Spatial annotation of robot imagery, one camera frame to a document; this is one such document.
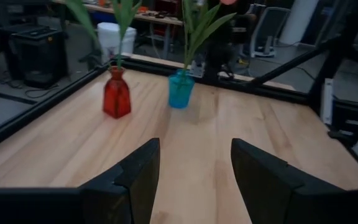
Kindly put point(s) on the white round pillar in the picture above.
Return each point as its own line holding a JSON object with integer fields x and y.
{"x": 298, "y": 18}

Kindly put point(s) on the light grey office chair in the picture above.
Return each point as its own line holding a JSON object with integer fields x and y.
{"x": 267, "y": 28}

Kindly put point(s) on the orange plastic part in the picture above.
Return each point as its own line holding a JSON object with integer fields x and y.
{"x": 143, "y": 9}

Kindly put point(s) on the white aluminium rail piece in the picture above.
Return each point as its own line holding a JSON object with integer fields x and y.
{"x": 327, "y": 102}

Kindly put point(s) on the white plastic bucket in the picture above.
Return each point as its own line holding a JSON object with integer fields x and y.
{"x": 110, "y": 40}

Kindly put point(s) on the blue glass vase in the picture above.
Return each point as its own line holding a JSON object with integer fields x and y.
{"x": 180, "y": 91}

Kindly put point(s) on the black cabinet box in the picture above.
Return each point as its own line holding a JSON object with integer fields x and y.
{"x": 39, "y": 56}

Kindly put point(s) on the long wooden workbench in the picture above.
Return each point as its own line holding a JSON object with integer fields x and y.
{"x": 160, "y": 19}

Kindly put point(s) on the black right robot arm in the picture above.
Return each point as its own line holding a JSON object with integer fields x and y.
{"x": 221, "y": 53}

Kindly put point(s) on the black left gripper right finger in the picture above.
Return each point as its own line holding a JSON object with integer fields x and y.
{"x": 266, "y": 193}

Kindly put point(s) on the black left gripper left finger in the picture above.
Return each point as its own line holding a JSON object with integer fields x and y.
{"x": 129, "y": 193}

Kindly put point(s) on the black aluminium table frame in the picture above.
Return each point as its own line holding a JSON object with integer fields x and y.
{"x": 42, "y": 107}

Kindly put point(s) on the red ribbed glass vase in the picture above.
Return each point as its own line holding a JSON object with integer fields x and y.
{"x": 117, "y": 96}

